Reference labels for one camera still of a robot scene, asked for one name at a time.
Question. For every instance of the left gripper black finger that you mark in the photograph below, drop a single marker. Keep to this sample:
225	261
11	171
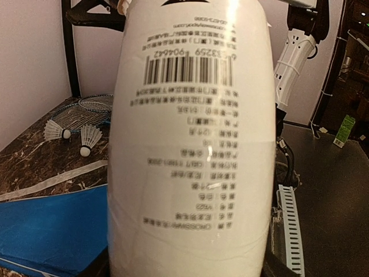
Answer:
272	266

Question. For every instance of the blue badminton racket left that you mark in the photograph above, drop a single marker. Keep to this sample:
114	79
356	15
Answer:
73	117

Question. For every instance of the blue badminton racket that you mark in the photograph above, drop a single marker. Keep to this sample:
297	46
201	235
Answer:
73	117
97	103

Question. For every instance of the white shuttlecock back right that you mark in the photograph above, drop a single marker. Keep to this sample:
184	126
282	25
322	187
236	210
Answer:
53	131

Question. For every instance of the white slotted cable duct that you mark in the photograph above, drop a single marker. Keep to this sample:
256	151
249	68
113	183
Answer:
286	239

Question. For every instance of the green white carton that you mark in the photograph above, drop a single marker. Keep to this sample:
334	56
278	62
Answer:
344	131

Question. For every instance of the blue racket bag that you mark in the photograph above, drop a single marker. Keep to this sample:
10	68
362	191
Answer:
55	235

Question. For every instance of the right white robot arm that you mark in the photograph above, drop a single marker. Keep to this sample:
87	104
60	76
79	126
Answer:
307	21

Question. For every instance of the blue badminton racket right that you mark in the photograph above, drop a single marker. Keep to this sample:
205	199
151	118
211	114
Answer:
97	103

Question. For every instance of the white shuttlecock tube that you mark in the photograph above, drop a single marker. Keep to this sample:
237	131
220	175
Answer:
192	140

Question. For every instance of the black right corner post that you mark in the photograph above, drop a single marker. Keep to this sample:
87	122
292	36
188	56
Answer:
71	60

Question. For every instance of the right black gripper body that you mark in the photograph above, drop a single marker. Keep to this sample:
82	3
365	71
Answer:
101	14

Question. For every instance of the white shuttlecock by rackets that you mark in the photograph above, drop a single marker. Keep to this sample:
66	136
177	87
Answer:
90	136

